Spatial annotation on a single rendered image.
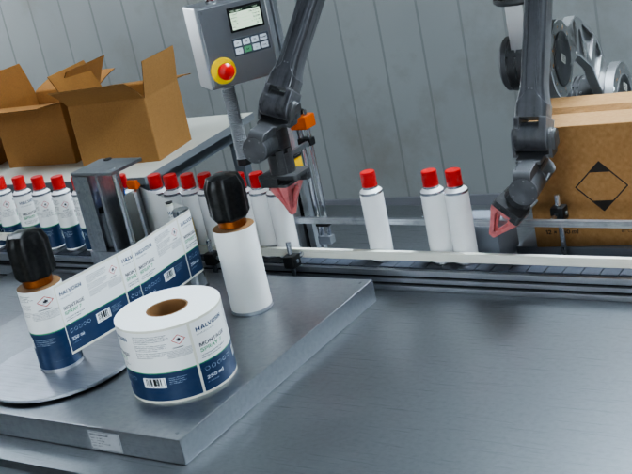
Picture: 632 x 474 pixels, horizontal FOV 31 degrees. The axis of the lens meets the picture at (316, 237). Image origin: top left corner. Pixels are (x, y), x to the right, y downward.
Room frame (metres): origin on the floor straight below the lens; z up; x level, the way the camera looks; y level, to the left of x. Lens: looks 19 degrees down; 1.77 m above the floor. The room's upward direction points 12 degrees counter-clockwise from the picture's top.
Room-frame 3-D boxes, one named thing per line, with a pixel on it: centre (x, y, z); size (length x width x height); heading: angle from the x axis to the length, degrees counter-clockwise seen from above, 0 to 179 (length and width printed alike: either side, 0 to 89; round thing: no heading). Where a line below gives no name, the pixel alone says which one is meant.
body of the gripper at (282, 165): (2.44, 0.04, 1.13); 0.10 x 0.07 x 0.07; 55
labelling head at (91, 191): (2.71, 0.45, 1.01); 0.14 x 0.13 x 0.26; 54
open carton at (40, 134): (4.60, 0.93, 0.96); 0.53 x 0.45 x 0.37; 151
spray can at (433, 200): (2.30, -0.26, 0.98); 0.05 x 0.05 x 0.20
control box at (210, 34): (2.66, 0.10, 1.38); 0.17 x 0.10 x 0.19; 109
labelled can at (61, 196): (2.95, 0.63, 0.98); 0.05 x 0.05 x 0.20
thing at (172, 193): (2.72, 0.32, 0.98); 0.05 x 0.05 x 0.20
